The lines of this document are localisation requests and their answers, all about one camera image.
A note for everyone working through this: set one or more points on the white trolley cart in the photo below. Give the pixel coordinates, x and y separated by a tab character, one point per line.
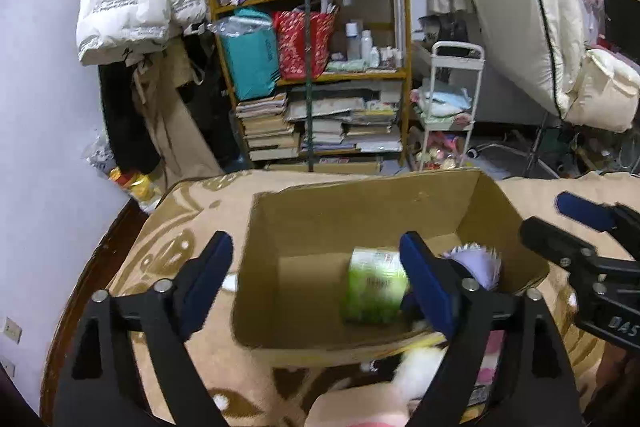
479	87

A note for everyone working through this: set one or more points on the peach plush doll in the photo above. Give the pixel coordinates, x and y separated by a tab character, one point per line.
350	409

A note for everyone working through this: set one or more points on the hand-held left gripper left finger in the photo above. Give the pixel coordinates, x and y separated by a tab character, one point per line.
214	269

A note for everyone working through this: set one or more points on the plain brown cardboard box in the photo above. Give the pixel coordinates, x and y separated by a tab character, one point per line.
310	227

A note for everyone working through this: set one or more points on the black coat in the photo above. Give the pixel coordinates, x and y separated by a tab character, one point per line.
120	117

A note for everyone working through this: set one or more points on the printed plastic bag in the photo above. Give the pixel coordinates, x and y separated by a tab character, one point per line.
101	154

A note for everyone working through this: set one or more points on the small white bottle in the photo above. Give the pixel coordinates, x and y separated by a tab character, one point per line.
374	57

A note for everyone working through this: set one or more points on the green tissue pack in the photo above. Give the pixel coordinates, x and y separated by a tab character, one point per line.
372	287

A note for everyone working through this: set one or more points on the wall outlet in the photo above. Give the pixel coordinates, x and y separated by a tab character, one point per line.
12	329

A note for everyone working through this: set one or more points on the cream cushion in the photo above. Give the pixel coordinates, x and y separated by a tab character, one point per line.
605	92

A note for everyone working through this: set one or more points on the beige coat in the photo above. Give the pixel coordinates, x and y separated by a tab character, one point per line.
165	117

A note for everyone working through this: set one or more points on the brown patterned blanket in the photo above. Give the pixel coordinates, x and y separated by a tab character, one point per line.
190	217

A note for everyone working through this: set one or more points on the stack of brown books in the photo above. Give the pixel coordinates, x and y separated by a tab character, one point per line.
265	127

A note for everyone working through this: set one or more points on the wooden bookshelf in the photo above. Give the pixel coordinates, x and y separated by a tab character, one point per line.
350	77

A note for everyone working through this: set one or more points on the black hanging garment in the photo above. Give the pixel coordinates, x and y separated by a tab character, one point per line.
210	107

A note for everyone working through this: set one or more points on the black monitor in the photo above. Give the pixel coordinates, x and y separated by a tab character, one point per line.
622	22

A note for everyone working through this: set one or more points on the teal bag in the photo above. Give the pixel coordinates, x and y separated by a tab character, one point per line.
250	57

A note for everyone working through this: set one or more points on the white fluffy plush toy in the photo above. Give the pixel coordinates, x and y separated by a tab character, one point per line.
420	372

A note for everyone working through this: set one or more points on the black handbag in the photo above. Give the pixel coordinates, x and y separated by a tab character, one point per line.
445	28

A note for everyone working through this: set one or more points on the folded pastel cloths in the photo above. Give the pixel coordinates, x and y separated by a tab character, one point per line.
442	103

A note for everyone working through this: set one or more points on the yellow snack bag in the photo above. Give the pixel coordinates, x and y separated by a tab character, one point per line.
137	187

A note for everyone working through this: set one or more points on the lavender plush toy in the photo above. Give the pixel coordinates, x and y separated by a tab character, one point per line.
475	264

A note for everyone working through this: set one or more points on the white capped bottle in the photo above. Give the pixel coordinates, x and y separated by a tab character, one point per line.
366	46

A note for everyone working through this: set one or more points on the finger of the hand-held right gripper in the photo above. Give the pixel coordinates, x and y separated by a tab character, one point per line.
585	209
555	244

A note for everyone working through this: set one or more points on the green pole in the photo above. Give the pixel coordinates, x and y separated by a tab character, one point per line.
309	107

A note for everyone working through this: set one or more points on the red patterned bag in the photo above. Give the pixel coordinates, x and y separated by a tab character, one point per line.
295	47

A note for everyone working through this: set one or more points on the small toys in cart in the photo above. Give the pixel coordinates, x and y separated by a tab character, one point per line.
440	152

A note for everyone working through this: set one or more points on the pile of magazines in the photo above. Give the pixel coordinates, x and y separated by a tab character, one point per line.
345	117

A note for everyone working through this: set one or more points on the pale green folded cloth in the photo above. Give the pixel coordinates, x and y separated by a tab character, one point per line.
347	65

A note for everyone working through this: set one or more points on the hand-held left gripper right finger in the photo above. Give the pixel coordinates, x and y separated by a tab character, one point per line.
425	282

